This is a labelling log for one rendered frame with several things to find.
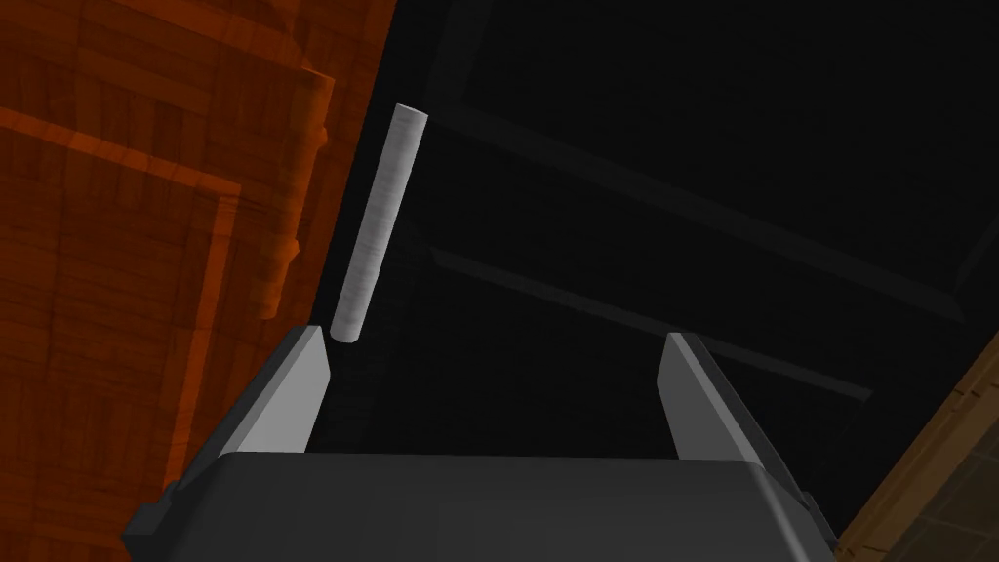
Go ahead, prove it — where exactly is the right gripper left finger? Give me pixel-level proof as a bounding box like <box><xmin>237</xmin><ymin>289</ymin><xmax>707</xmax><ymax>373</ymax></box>
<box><xmin>183</xmin><ymin>324</ymin><xmax>333</xmax><ymax>479</ymax></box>

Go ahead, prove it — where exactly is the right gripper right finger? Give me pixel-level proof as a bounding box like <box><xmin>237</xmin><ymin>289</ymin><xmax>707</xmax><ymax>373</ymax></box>
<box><xmin>655</xmin><ymin>331</ymin><xmax>805</xmax><ymax>493</ymax></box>

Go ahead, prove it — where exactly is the black appliance door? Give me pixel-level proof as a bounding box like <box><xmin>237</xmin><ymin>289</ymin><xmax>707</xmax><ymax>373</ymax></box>
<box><xmin>305</xmin><ymin>0</ymin><xmax>999</xmax><ymax>532</ymax></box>

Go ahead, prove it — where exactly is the orange wooden cupboard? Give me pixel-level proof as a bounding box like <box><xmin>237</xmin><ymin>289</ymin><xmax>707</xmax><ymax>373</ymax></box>
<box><xmin>0</xmin><ymin>0</ymin><xmax>399</xmax><ymax>562</ymax></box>

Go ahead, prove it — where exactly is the grey bar handle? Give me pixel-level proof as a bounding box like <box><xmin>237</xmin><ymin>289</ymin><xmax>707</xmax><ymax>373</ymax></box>
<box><xmin>329</xmin><ymin>101</ymin><xmax>430</xmax><ymax>344</ymax></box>

